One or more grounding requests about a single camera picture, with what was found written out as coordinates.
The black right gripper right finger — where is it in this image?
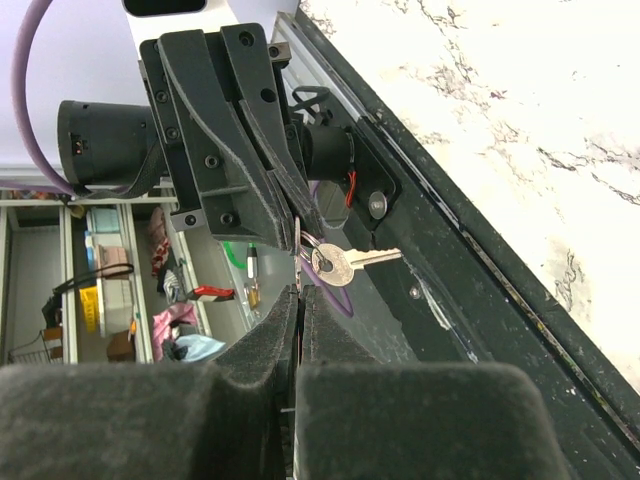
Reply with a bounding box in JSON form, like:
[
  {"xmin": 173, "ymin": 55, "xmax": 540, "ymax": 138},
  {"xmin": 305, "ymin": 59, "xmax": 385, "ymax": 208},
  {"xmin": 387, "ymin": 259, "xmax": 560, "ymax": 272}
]
[{"xmin": 298, "ymin": 286, "xmax": 378, "ymax": 364}]

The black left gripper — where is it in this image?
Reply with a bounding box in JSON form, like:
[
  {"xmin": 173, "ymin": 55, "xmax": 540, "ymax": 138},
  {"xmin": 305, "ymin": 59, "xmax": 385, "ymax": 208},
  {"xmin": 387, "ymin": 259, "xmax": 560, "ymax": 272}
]
[{"xmin": 137, "ymin": 22, "xmax": 325, "ymax": 251}]

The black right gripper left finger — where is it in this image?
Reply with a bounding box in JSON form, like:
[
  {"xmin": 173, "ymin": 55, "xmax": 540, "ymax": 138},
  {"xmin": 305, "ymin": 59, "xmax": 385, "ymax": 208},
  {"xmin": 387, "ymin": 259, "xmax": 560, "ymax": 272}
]
[{"xmin": 215, "ymin": 285, "xmax": 299, "ymax": 388}]

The silver key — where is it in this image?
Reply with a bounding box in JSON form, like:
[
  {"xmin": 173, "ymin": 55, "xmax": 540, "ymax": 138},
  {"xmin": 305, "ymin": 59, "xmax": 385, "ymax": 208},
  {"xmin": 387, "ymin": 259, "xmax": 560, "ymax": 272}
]
[{"xmin": 301, "ymin": 232, "xmax": 402, "ymax": 287}]

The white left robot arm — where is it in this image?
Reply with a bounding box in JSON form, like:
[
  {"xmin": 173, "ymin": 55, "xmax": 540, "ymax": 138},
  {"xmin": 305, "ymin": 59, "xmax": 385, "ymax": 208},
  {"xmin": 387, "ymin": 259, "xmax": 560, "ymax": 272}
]
[{"xmin": 57, "ymin": 1, "xmax": 323, "ymax": 251}]

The cluttered storage shelf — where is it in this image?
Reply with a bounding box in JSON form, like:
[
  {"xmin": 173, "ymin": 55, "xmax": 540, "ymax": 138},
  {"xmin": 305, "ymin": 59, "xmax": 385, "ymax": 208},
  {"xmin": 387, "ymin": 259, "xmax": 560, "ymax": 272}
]
[{"xmin": 1, "ymin": 190, "xmax": 294, "ymax": 365}]

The black base frame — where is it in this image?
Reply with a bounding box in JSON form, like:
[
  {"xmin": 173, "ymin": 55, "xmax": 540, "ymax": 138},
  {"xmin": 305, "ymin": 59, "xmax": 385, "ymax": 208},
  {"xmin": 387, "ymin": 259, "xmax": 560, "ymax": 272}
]
[{"xmin": 274, "ymin": 12, "xmax": 639, "ymax": 479}]

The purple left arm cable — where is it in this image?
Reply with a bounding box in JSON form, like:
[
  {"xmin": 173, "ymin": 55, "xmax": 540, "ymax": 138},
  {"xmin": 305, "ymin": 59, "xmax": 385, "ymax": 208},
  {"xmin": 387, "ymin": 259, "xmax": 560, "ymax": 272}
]
[{"xmin": 10, "ymin": 0, "xmax": 76, "ymax": 196}]

